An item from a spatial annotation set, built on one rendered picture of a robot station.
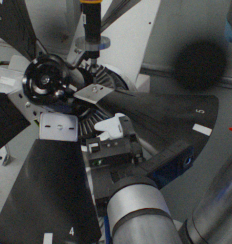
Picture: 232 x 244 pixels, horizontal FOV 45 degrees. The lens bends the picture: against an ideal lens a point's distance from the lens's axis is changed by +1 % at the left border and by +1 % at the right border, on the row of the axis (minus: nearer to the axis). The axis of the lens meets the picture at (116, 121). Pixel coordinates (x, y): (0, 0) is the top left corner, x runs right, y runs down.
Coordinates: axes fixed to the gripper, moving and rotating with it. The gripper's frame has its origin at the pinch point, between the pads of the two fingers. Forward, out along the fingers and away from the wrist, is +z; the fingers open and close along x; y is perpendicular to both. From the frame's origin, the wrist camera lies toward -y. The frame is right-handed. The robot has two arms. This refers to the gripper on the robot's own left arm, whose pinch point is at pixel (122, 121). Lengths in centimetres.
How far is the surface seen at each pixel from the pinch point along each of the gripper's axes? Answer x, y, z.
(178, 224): 122, -36, 63
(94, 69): -7.2, 3.1, 10.8
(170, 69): 22, -34, 69
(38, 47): -9.5, 15.1, 24.6
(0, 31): -11, 27, 43
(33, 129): 73, 46, 125
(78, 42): -13.5, 5.5, 10.1
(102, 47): -12.3, 1.1, 8.2
